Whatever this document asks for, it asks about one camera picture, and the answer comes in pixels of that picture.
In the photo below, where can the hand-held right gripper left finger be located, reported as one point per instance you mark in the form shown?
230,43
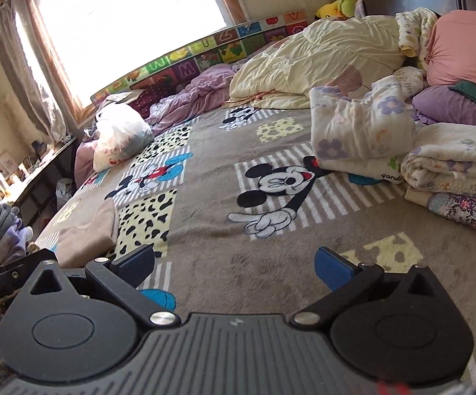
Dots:
135,265

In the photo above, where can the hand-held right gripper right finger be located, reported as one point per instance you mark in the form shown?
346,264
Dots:
332,269

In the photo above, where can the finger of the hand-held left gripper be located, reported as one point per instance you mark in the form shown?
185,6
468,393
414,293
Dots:
15,275

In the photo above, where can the white floral quilted garment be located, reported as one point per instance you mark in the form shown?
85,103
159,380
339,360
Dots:
357,127

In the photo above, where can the beige folded garment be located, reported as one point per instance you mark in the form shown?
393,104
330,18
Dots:
85,234

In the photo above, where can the printed cartoon mouse blanket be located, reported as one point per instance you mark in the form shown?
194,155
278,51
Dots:
221,263

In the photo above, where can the dark desk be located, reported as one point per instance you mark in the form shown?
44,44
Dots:
40,189

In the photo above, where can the small white plastic bag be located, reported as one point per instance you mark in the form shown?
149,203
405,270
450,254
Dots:
65,193

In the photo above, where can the white panda print garment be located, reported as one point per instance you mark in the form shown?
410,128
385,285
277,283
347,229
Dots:
369,170

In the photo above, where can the pile of small household items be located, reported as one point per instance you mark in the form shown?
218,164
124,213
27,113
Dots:
11,168

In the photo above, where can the pink quilt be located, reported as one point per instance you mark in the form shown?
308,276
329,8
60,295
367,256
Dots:
85,160

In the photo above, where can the purple printed folded garment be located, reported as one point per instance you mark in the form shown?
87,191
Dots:
464,212

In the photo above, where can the purple duvet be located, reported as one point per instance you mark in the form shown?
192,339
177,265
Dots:
197,90

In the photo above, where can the purple pillow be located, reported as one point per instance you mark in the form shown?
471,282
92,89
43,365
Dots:
452,105

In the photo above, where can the beige curtain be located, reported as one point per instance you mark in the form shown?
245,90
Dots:
28,70

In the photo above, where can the colourful alphabet foam mat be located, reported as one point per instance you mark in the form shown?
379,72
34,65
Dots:
188,63

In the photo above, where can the cream comforter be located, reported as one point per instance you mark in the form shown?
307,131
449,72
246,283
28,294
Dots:
316,53

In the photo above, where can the small-print white blanket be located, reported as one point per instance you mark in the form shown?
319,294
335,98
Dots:
411,28

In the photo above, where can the pink pillow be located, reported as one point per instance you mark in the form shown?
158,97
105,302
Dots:
464,45

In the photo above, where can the yellow green plush toy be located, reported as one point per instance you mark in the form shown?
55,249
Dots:
339,6

